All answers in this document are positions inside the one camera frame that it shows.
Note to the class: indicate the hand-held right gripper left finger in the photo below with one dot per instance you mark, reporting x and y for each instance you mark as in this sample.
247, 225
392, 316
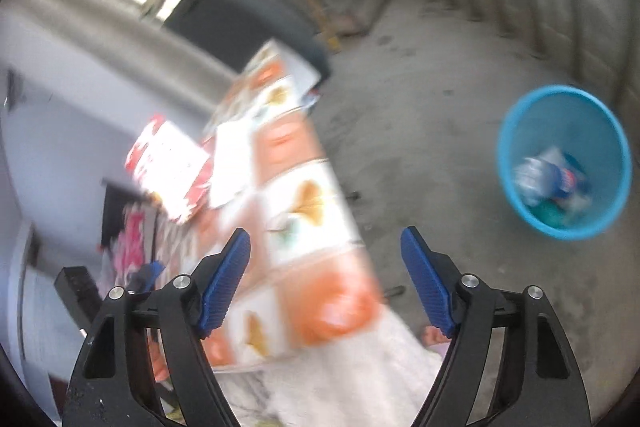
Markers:
225, 287

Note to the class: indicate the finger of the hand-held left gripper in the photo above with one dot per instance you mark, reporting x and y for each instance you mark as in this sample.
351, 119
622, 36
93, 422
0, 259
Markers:
152, 272

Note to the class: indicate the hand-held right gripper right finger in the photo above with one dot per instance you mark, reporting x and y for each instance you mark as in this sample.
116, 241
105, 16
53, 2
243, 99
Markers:
425, 282

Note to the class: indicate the red and white snack bag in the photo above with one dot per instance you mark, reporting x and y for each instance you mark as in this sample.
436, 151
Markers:
170, 167

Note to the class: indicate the clear zip bag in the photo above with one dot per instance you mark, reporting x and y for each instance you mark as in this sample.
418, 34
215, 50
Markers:
232, 162

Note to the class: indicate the teal plastic bag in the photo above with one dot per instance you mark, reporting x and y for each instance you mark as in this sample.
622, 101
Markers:
550, 214

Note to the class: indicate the plastic bottle with blue label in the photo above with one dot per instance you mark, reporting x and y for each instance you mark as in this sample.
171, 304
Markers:
560, 179

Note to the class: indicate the blue plastic basket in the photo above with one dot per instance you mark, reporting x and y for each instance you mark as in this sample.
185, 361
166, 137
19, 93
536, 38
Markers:
550, 132

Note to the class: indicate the black headboard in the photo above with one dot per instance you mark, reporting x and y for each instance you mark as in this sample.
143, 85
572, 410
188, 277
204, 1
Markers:
112, 202

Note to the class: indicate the ginkgo patterned tablecloth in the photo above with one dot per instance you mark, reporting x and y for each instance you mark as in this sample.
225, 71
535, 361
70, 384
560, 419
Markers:
300, 207

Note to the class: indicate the grey curtain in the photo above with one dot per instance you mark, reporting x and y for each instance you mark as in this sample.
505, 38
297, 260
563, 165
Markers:
100, 32

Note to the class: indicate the concrete block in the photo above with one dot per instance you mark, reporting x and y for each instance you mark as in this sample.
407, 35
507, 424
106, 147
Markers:
355, 24

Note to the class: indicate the dark cabinet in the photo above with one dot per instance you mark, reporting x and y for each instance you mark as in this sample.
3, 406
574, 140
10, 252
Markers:
240, 12

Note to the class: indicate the metal railing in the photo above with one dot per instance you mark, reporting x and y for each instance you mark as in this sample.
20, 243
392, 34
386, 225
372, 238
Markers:
537, 7

